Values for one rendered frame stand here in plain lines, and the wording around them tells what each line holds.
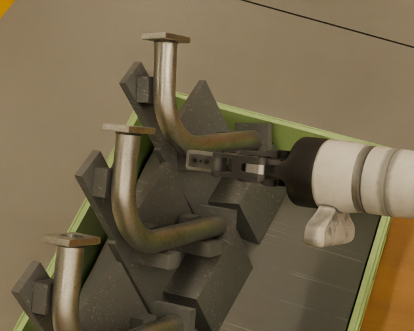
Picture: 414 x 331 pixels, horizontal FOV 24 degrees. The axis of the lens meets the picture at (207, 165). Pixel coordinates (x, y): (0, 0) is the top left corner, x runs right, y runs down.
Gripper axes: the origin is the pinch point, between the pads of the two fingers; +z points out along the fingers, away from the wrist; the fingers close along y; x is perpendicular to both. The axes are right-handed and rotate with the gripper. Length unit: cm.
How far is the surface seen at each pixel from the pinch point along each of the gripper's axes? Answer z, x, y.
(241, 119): 16.7, -5.0, -35.1
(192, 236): 10.8, 11.1, -14.7
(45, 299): 11.9, 16.7, 12.8
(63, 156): 116, 10, -113
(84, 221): 27.9, 11.5, -13.0
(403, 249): -5, 13, -52
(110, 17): 131, -33, -148
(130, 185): 11.0, 4.2, 0.3
